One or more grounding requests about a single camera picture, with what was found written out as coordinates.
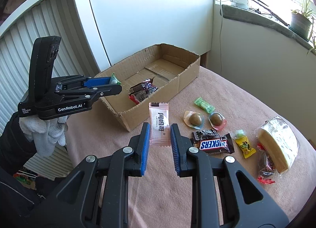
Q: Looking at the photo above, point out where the green clear mint candy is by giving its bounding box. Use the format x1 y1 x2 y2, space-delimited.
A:
109 73 121 85

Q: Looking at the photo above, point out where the red clear snack bag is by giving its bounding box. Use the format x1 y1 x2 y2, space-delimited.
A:
257 143 275 184

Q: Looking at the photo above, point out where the yellow candy packet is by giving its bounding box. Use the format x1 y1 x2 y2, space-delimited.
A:
235 135 257 159

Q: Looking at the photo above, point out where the snickers bar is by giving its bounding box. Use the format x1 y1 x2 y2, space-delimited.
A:
191 130 235 155
129 78 158 104

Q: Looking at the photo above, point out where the pink snack packet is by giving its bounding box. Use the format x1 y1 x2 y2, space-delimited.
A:
149 102 170 146

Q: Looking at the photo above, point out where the packaged sliced bread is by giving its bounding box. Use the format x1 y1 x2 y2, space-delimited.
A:
257 116 299 174

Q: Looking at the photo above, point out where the black sleeve forearm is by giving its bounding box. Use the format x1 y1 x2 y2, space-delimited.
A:
0 111 72 228

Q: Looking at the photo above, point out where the left hand white glove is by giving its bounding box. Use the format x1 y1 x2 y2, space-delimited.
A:
19 115 68 157

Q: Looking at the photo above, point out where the Snickers bar in box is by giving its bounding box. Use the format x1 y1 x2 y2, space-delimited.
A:
129 78 158 104

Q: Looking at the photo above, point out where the cardboard box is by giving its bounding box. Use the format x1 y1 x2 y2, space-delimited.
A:
97 43 200 132

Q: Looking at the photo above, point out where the small white-green candy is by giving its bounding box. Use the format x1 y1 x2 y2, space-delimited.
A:
233 130 246 141

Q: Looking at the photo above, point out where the pink table cloth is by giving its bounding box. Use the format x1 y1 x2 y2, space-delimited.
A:
66 69 315 227

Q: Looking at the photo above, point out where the chocolate ball red cup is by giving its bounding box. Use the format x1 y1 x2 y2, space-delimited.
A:
208 111 227 131

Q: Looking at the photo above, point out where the white cabinet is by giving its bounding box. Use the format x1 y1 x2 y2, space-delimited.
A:
74 0 213 71

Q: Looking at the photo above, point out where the chocolate ball yellow cup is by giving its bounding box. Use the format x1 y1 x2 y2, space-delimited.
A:
183 111 204 130

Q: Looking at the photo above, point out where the white ribbed radiator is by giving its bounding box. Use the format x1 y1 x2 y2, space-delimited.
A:
0 0 100 182

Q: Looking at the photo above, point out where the green wrapped candy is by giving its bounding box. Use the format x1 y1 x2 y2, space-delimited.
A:
194 97 215 114

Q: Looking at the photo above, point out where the white power adapter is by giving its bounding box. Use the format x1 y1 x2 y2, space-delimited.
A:
230 0 248 10

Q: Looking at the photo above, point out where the potted spider plant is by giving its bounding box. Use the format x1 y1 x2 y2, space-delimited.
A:
288 0 315 54

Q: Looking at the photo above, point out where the white cable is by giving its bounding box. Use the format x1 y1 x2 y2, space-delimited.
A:
193 0 231 72

